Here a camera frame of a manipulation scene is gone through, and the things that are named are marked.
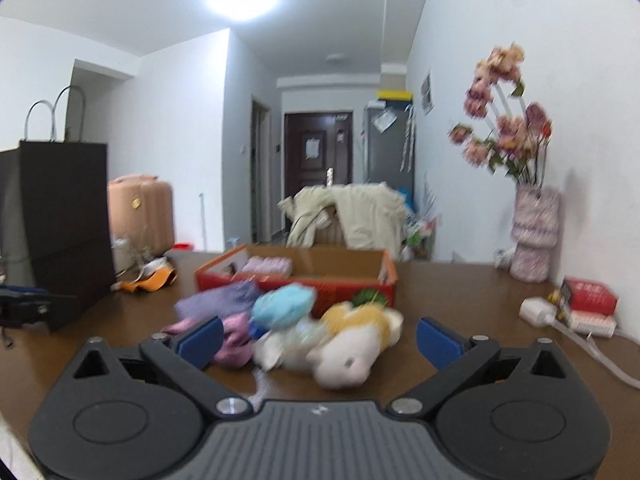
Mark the clear plastic bag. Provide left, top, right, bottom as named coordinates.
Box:
left=112, top=237, right=168, bottom=281

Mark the striped hanging ribbon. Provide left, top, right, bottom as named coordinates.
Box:
left=400, top=105, right=416, bottom=173

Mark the flat white box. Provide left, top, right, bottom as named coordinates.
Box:
left=570, top=310, right=617, bottom=337

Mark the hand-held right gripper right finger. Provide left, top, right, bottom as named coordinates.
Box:
left=385, top=317, right=583, bottom=417

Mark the crinkled plastic bags bundle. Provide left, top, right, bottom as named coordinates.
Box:
left=397, top=170, right=444, bottom=262

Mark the dark door frame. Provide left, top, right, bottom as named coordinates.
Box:
left=251, top=100, right=273, bottom=243

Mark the purple cloth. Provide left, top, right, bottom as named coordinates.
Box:
left=176, top=281, right=261, bottom=322

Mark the white power adapter with cable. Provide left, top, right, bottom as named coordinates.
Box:
left=550, top=320, right=640, bottom=389

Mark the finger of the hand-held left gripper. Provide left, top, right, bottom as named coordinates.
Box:
left=0, top=286, right=52, bottom=330

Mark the dark brown door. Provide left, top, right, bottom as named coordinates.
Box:
left=284, top=111, right=354, bottom=201

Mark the black paper bag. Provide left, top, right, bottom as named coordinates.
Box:
left=0, top=85, right=117, bottom=335

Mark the orange cloth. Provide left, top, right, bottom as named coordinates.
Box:
left=120, top=267, right=178, bottom=294

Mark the shiny pale bundle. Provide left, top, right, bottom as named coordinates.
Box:
left=252, top=317, right=326, bottom=373

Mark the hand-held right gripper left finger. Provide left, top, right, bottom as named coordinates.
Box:
left=60, top=316, right=253, bottom=420

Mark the bouquet of dried pink roses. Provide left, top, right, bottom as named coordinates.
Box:
left=447, top=42, right=554, bottom=187

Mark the beige jacket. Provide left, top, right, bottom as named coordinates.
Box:
left=277, top=183, right=407, bottom=252

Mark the pink towel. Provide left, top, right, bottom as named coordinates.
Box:
left=242, top=256, right=293, bottom=277

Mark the red cardboard box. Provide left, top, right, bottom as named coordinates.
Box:
left=194, top=243, right=399, bottom=311

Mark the grey fridge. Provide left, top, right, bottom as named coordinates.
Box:
left=362, top=100, right=416, bottom=193

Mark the yellow and white plush toy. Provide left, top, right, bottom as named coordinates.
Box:
left=305, top=301, right=405, bottom=391

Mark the pink textured vase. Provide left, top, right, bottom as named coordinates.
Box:
left=509, top=184, right=561, bottom=282

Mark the wall poster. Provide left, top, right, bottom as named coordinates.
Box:
left=420, top=70, right=434, bottom=117

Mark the white charger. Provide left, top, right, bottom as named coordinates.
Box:
left=519, top=297, right=559, bottom=329

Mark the pink suitcase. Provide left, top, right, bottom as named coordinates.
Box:
left=106, top=174, right=176, bottom=256

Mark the light blue plush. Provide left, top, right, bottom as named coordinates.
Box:
left=250, top=283, right=317, bottom=333

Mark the pink cloth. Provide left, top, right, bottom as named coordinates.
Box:
left=160, top=312, right=256, bottom=368

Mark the brown chair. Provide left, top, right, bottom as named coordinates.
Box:
left=312, top=210, right=351, bottom=249

